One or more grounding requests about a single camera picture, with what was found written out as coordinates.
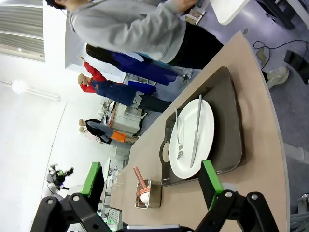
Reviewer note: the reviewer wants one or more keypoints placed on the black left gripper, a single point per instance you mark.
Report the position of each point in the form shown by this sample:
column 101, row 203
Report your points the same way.
column 58, row 176

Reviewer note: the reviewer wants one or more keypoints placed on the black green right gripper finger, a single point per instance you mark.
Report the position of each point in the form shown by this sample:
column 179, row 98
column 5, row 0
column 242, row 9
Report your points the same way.
column 241, row 212

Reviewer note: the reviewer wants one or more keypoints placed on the white round plate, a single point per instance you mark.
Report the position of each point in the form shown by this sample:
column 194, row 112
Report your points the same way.
column 186, row 135

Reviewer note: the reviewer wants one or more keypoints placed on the dark metal serving tray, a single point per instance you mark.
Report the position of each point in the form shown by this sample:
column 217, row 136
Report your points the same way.
column 227, row 108

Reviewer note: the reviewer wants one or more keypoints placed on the person's left forearm grey sleeve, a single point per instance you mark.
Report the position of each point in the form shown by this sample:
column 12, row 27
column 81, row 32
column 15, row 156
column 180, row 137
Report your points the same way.
column 161, row 8

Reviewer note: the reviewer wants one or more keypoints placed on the black floor box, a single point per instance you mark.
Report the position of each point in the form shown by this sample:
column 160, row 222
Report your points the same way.
column 298, row 61

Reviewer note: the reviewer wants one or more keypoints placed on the person's left hand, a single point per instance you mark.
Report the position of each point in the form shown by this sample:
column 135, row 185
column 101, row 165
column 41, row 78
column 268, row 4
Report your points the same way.
column 184, row 4

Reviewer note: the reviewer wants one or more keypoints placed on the child mannequin pink clothes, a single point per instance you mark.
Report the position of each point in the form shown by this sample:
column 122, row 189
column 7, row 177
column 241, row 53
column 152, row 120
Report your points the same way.
column 90, row 136

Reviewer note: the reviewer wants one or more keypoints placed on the white table leg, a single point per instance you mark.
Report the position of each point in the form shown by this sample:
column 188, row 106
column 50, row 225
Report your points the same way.
column 295, row 152

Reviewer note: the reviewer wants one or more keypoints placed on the small steel rectangular container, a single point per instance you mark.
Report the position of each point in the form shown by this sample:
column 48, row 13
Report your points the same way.
column 154, row 195

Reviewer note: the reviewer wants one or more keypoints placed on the silver fork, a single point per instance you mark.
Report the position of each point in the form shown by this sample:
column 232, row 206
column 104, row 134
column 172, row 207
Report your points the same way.
column 180, row 152

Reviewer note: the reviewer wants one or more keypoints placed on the child mannequin grey top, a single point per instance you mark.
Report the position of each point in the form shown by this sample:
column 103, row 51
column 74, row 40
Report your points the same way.
column 99, row 129

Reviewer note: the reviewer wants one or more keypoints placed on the silver table knife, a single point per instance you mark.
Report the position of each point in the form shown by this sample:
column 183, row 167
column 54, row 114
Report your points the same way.
column 196, row 130

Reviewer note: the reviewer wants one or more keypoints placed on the white workbench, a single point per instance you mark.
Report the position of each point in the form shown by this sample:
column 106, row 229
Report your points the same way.
column 125, row 118

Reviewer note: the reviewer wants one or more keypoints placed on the mannequin red shirt denim apron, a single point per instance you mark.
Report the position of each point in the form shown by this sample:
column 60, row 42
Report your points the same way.
column 116, row 91

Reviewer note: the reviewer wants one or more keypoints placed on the round white ceiling lamp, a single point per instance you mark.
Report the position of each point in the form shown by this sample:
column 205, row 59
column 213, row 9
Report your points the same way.
column 18, row 86

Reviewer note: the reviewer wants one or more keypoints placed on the beige sneaker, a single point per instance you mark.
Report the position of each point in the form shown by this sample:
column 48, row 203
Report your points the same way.
column 277, row 77

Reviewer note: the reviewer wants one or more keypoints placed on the long-haired person in blue cape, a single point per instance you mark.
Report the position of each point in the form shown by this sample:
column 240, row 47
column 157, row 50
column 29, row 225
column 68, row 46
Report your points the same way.
column 144, row 70

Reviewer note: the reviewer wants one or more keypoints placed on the grey louvred ceiling panel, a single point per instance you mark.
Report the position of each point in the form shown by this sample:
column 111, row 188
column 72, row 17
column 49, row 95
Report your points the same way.
column 21, row 31

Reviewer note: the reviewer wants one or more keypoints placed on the person in grey hoodie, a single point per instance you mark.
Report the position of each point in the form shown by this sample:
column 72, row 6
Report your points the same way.
column 125, row 29

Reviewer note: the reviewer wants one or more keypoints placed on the white side table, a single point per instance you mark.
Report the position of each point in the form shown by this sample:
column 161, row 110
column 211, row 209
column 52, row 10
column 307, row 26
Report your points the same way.
column 227, row 12

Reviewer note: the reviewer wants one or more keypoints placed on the small cardboard box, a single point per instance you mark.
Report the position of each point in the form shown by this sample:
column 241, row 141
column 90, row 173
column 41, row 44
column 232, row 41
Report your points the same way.
column 194, row 15

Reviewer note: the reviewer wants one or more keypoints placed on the white ceiling rail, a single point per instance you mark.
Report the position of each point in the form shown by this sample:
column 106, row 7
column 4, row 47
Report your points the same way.
column 43, row 93

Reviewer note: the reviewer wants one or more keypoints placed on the black metal frame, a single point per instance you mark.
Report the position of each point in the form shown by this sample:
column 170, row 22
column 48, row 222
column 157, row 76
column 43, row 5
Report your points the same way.
column 285, row 14

